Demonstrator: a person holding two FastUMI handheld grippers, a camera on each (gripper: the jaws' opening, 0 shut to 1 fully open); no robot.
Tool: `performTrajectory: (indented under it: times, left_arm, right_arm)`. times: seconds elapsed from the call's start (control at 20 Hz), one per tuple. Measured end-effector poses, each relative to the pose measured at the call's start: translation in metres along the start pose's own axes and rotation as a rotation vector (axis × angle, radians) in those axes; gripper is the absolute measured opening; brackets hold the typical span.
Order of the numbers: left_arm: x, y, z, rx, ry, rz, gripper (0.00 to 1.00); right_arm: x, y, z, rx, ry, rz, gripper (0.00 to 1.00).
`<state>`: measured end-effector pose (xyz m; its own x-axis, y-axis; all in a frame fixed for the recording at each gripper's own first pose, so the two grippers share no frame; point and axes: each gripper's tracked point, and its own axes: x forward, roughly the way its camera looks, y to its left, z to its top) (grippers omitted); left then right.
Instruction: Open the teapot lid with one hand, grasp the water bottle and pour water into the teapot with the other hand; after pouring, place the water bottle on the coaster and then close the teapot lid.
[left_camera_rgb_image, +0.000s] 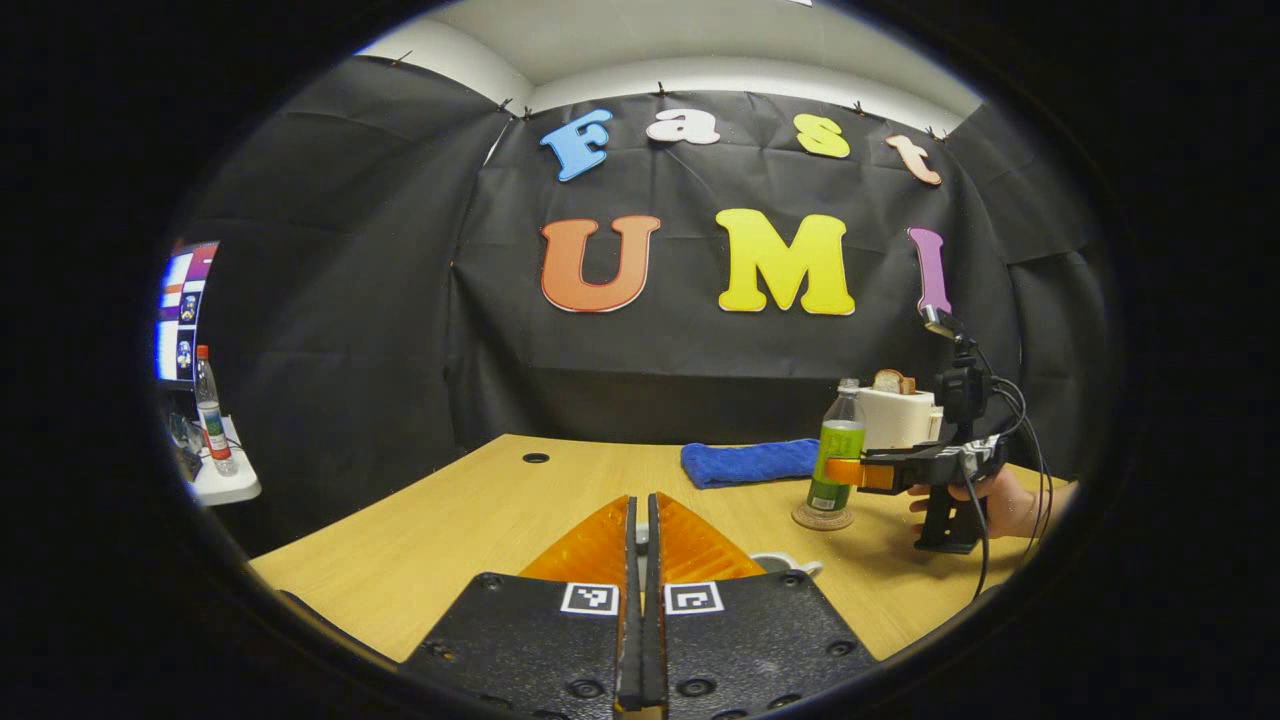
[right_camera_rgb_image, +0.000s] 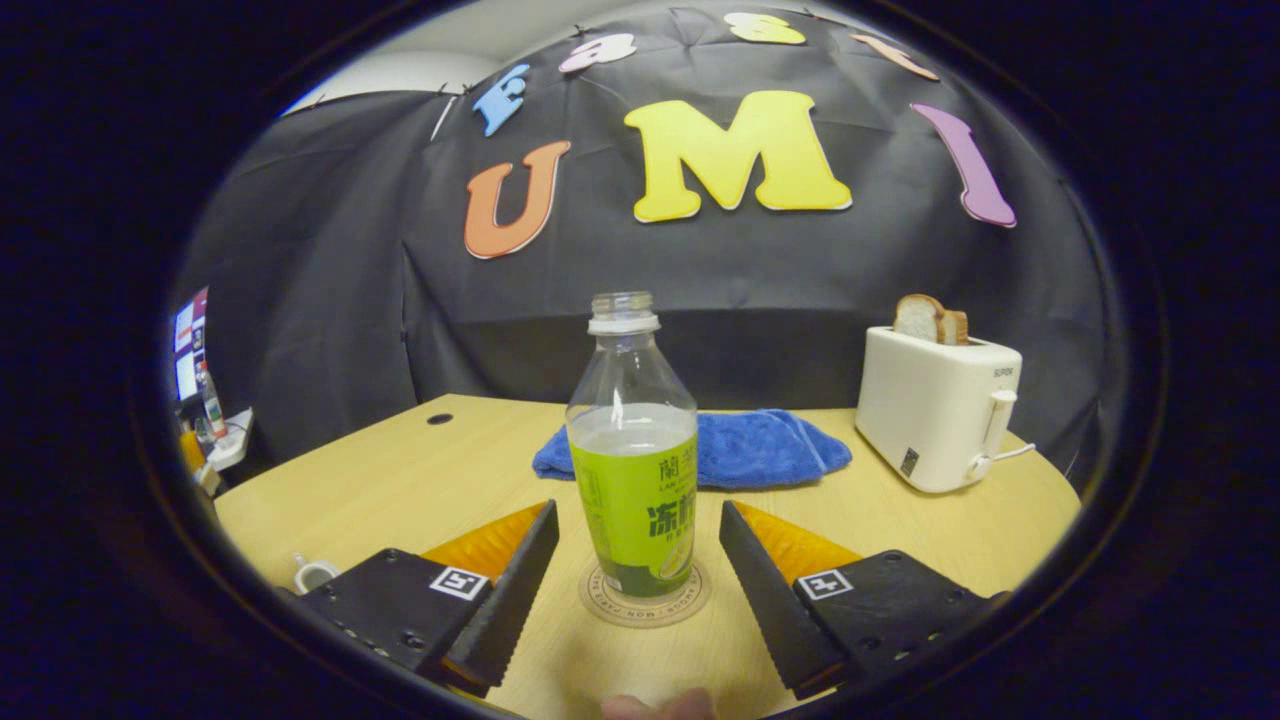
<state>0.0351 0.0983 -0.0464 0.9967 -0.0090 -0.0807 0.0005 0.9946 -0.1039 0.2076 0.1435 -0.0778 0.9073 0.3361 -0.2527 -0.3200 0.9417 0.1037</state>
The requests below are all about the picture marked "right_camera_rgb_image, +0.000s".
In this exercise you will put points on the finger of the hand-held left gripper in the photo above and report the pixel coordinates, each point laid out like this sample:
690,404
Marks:
191,450

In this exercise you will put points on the clear green-label water bottle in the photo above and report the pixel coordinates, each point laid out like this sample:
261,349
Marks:
630,480

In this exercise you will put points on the blue towel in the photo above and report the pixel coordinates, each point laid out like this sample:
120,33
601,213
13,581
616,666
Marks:
760,450

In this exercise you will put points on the white teacup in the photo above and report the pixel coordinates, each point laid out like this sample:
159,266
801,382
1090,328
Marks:
315,577

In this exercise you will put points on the white toaster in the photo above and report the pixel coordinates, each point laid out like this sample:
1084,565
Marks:
930,410

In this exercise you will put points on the pale bread slice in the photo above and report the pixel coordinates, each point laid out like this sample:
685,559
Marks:
918,318

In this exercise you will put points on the black backdrop cloth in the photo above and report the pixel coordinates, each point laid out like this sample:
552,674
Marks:
700,270

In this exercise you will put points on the red-capped plastic bottle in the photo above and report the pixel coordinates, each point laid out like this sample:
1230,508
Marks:
213,402

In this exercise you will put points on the round brown coaster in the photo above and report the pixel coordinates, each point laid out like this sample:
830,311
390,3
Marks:
600,612

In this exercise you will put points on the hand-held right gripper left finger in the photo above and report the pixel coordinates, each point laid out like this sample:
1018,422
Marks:
510,605

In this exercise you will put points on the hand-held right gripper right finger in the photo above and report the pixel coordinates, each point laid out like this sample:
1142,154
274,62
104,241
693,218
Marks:
770,605

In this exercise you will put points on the computer monitor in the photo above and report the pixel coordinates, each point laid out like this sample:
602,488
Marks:
190,345

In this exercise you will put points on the white side table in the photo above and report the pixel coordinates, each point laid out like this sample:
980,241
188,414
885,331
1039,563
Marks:
238,440

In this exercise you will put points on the brown bread slice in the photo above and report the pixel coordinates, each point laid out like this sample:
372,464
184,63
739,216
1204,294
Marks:
956,328

